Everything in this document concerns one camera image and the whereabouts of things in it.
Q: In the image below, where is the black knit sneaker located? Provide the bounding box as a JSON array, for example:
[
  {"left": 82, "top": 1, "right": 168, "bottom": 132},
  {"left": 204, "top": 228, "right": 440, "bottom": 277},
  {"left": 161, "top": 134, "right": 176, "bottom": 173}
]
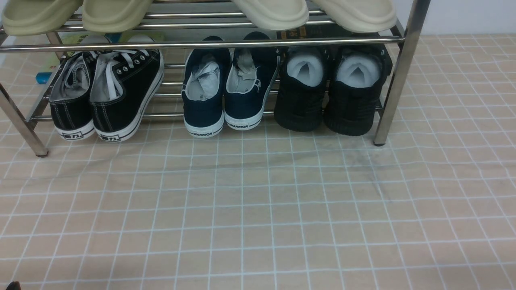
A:
[
  {"left": 273, "top": 47, "right": 332, "bottom": 132},
  {"left": 323, "top": 44, "right": 393, "bottom": 137}
]

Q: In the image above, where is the stainless steel shoe rack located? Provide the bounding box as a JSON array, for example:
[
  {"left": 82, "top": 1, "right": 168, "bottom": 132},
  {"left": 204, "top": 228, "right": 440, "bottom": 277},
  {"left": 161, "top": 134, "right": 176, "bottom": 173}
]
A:
[{"left": 1, "top": 0, "right": 431, "bottom": 158}]

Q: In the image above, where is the navy warrior sneaker right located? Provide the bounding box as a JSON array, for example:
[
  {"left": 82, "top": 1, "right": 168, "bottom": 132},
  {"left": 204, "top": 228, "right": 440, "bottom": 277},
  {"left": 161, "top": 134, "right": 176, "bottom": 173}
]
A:
[{"left": 224, "top": 47, "right": 281, "bottom": 131}]

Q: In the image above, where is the navy warrior sneaker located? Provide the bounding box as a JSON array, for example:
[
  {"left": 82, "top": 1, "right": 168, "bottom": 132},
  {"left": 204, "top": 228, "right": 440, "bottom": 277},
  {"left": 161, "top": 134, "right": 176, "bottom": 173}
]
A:
[
  {"left": 182, "top": 48, "right": 232, "bottom": 139},
  {"left": 224, "top": 47, "right": 281, "bottom": 131}
]

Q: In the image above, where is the navy warrior sneaker left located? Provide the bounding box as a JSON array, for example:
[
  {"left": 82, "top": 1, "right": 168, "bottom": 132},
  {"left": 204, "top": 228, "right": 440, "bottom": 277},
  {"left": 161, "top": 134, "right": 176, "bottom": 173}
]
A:
[{"left": 182, "top": 48, "right": 232, "bottom": 139}]

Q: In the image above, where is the cream slipper left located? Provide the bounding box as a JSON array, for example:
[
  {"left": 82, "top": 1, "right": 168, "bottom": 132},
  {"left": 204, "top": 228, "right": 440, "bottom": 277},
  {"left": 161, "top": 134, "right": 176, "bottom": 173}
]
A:
[{"left": 232, "top": 0, "right": 309, "bottom": 31}]

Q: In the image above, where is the cream slipper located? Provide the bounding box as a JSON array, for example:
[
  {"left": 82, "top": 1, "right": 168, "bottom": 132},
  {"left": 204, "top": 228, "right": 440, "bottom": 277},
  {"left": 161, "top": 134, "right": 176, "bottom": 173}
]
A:
[
  {"left": 232, "top": 0, "right": 309, "bottom": 31},
  {"left": 312, "top": 0, "right": 398, "bottom": 33}
]

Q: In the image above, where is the black canvas sneaker right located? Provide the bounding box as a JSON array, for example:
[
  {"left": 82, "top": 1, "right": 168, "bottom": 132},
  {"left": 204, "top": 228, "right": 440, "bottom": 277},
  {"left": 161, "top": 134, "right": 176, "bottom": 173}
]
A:
[{"left": 89, "top": 49, "right": 164, "bottom": 143}]

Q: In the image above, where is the black canvas sneaker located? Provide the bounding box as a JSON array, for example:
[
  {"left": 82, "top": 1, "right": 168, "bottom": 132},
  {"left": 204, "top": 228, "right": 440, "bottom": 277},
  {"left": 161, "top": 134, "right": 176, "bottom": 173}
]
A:
[
  {"left": 49, "top": 51, "right": 98, "bottom": 141},
  {"left": 89, "top": 49, "right": 164, "bottom": 143}
]

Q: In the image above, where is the cream slipper right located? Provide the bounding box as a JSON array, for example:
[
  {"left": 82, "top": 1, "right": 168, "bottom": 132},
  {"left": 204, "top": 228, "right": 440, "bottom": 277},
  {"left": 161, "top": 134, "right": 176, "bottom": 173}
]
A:
[{"left": 312, "top": 0, "right": 398, "bottom": 33}]

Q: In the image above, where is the black canvas sneaker left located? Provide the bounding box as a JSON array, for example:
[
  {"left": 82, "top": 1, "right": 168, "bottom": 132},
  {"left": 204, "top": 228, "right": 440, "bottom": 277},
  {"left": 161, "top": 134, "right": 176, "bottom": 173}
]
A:
[{"left": 49, "top": 51, "right": 98, "bottom": 141}]

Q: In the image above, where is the olive green slipper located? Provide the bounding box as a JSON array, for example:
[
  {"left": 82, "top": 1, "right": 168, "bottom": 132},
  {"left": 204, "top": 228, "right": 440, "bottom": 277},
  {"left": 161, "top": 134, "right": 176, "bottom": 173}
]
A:
[
  {"left": 2, "top": 0, "right": 83, "bottom": 36},
  {"left": 82, "top": 0, "right": 153, "bottom": 33}
]

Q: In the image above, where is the small blue box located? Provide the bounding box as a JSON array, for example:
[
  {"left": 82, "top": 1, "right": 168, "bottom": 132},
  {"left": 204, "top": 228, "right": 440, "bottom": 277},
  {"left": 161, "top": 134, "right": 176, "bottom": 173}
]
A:
[{"left": 35, "top": 72, "right": 53, "bottom": 84}]

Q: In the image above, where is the olive green slipper far left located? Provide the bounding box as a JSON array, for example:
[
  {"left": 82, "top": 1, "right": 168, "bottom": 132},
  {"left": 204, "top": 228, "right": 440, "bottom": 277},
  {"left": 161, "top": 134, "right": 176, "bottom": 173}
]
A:
[{"left": 2, "top": 0, "right": 83, "bottom": 36}]

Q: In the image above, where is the dark object bottom left corner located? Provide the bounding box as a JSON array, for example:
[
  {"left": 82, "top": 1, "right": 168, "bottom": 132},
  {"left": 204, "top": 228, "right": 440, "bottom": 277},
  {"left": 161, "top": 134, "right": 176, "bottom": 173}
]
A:
[{"left": 5, "top": 281, "right": 21, "bottom": 290}]

